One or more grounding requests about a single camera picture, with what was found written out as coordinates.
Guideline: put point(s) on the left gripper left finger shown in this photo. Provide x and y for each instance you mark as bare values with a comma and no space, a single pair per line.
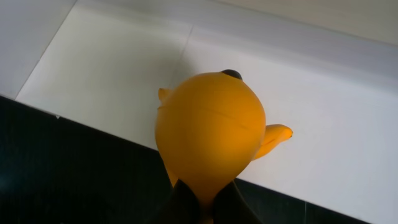
180,208

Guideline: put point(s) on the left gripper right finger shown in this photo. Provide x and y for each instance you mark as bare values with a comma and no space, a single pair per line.
230,208

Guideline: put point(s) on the yellow rubber duck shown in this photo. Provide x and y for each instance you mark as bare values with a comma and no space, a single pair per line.
208,130

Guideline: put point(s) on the white shelf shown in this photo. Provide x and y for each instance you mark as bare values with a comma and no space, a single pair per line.
311,109

